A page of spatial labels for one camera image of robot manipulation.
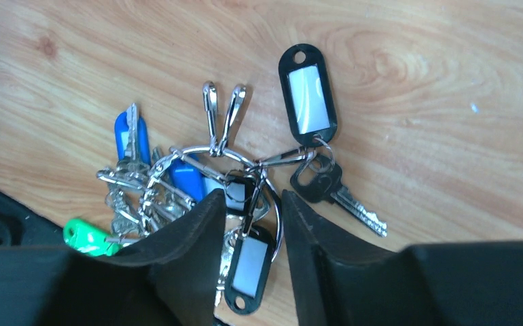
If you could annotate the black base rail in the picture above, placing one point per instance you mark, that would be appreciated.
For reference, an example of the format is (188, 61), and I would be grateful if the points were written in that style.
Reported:
(21, 226)

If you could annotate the key with black tag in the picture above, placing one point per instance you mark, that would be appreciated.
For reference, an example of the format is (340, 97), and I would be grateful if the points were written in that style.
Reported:
(313, 123)

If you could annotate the keyring with key bunch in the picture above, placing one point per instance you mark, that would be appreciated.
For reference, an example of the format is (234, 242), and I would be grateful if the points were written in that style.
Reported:
(147, 197)

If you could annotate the key with blue tag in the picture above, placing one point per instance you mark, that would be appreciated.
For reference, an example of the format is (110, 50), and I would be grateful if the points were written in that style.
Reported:
(131, 136)

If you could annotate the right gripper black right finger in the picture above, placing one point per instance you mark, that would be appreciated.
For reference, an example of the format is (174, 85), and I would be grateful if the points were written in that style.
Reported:
(340, 279)

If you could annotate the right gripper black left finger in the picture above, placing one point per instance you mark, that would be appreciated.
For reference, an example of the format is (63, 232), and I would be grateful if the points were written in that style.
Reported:
(168, 278)

